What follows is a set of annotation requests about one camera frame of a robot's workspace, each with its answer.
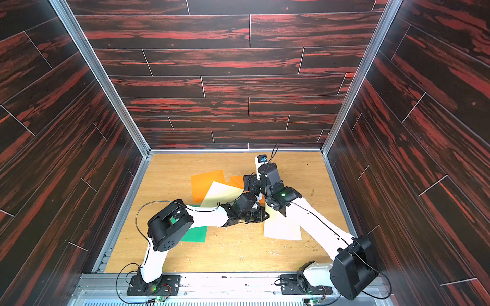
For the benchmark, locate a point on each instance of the left orange paper sheet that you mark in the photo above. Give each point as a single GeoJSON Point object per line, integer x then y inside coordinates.
{"type": "Point", "coordinates": [200, 184]}

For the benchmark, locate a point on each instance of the pale yellow paper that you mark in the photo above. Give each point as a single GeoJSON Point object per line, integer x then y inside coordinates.
{"type": "Point", "coordinates": [279, 227]}
{"type": "Point", "coordinates": [220, 194]}

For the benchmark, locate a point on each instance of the front aluminium frame rail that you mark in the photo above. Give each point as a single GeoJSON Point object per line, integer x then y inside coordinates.
{"type": "Point", "coordinates": [234, 288]}

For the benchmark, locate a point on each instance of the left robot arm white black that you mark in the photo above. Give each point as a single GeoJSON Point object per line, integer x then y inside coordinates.
{"type": "Point", "coordinates": [167, 228]}

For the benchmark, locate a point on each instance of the orange paper sheet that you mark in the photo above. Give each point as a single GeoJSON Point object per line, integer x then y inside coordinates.
{"type": "Point", "coordinates": [200, 184]}
{"type": "Point", "coordinates": [238, 182]}

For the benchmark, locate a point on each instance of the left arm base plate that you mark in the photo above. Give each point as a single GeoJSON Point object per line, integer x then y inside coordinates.
{"type": "Point", "coordinates": [165, 286]}

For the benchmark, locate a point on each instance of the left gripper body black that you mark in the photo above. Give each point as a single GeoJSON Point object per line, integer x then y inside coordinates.
{"type": "Point", "coordinates": [242, 217]}

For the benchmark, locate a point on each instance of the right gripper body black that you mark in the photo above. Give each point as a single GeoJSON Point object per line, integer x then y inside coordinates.
{"type": "Point", "coordinates": [252, 181]}

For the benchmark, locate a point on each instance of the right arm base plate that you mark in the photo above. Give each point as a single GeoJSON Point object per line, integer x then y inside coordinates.
{"type": "Point", "coordinates": [293, 284]}

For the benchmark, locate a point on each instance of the right orange paper sheet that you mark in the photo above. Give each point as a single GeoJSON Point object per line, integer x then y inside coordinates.
{"type": "Point", "coordinates": [238, 182]}

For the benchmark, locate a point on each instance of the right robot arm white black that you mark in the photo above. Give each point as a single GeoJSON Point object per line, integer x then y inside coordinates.
{"type": "Point", "coordinates": [353, 267]}

